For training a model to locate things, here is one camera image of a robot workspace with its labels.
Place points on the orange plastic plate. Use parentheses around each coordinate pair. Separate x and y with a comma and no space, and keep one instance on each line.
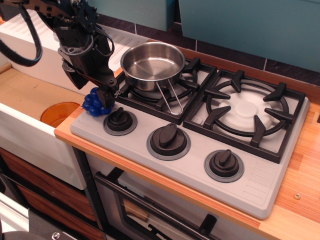
(57,113)

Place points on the blue toy blueberry cluster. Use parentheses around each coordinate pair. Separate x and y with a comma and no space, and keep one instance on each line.
(93,105)

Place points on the grey toy stove top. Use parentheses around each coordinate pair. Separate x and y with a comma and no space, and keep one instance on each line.
(254,193)

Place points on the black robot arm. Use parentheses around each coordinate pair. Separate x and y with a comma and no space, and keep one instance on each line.
(73,21)

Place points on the stainless steel pan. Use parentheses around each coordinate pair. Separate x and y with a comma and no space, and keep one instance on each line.
(154,67)

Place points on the black right stove knob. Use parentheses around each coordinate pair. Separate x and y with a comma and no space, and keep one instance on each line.
(224,166)

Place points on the black left stove knob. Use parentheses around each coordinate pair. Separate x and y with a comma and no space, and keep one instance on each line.
(120,122)

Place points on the black burner grate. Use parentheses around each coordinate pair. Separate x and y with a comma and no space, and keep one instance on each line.
(260,118)
(171,105)

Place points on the black left burner grate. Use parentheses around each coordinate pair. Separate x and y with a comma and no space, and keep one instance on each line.
(171,105)

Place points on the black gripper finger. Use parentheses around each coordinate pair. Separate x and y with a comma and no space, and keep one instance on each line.
(108,95)
(76,78)

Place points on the black right burner grate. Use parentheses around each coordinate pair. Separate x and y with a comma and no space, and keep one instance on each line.
(260,118)

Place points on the black oven door handle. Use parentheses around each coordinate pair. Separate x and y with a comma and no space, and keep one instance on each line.
(111,182)

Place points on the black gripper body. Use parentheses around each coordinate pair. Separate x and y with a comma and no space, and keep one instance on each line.
(92,60)

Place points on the black stove knob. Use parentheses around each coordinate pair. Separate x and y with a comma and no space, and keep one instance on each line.
(120,122)
(224,166)
(168,143)

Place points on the oven door with window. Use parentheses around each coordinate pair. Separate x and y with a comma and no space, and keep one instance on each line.
(146,212)

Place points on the black middle stove knob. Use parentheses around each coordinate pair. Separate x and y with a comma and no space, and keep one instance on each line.
(168,143)

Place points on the white toy sink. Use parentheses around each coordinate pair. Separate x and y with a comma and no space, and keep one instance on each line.
(25,93)

